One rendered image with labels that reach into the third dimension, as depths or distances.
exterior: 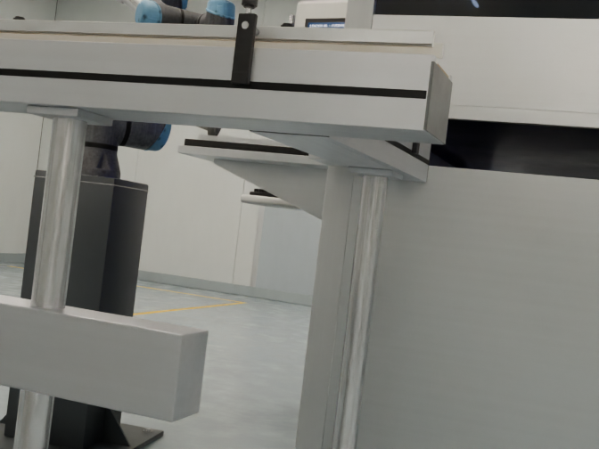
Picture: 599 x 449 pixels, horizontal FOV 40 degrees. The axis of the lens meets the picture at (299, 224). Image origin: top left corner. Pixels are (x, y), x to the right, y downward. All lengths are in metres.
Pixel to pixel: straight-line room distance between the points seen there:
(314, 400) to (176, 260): 6.54
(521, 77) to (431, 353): 0.62
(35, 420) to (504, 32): 1.22
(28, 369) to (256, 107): 0.51
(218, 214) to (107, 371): 7.03
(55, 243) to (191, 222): 7.08
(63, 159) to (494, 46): 0.99
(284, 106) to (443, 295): 0.87
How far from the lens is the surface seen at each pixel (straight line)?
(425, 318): 1.83
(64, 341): 1.23
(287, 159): 1.95
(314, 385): 1.92
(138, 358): 1.17
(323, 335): 1.90
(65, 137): 1.26
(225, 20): 2.19
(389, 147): 1.50
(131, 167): 8.71
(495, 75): 1.85
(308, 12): 3.15
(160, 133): 2.57
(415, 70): 1.02
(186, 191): 8.37
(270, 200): 2.81
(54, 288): 1.27
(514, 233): 1.80
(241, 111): 1.08
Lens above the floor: 0.71
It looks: level
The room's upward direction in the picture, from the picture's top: 7 degrees clockwise
